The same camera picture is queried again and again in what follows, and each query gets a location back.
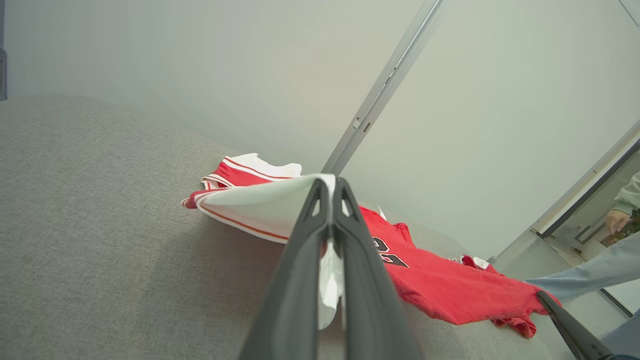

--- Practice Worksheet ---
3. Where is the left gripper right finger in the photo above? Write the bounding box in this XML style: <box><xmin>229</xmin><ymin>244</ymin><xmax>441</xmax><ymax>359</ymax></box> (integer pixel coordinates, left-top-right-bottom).
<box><xmin>332</xmin><ymin>177</ymin><xmax>424</xmax><ymax>360</ymax></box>

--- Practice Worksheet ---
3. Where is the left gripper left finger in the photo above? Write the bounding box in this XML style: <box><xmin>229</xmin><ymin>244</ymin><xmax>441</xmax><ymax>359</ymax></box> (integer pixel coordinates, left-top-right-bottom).
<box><xmin>238</xmin><ymin>178</ymin><xmax>334</xmax><ymax>360</ymax></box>

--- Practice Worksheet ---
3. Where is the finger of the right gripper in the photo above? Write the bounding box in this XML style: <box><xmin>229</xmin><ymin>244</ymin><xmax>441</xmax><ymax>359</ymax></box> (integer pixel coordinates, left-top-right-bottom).
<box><xmin>536</xmin><ymin>290</ymin><xmax>619</xmax><ymax>360</ymax></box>

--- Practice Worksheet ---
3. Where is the red and white sports jersey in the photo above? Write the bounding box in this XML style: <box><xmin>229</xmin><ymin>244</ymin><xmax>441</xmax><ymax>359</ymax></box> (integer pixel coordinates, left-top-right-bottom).
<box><xmin>181</xmin><ymin>152</ymin><xmax>564</xmax><ymax>340</ymax></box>

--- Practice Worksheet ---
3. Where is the bystander bare hand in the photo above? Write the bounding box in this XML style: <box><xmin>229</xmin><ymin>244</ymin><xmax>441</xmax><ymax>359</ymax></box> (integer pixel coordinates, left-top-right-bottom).
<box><xmin>603</xmin><ymin>209</ymin><xmax>632</xmax><ymax>235</ymax></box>

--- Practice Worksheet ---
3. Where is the grey fabric sofa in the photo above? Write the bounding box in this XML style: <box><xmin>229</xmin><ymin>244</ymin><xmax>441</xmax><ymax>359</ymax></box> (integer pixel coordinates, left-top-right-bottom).
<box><xmin>0</xmin><ymin>94</ymin><xmax>563</xmax><ymax>360</ymax></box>

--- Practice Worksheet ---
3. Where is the grey metal wall post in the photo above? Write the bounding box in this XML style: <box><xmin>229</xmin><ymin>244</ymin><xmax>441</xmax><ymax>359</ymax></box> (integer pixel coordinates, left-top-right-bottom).
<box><xmin>321</xmin><ymin>0</ymin><xmax>449</xmax><ymax>176</ymax></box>

